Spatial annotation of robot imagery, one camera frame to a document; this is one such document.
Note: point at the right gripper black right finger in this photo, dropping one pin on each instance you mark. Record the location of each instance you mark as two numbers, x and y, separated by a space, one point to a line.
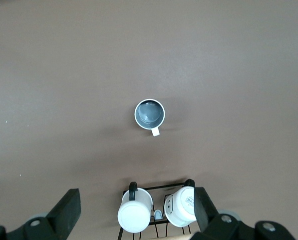
206 212

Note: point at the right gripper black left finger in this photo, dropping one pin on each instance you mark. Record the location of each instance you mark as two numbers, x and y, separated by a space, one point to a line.
64 212

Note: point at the white mug with grey interior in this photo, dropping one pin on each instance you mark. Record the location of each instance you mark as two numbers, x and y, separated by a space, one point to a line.
148 115

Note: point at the white mug with face print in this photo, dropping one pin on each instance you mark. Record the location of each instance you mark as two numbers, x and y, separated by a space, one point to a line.
181 207

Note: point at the brown table mat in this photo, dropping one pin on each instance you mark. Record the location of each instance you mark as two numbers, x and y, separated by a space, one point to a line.
64 75

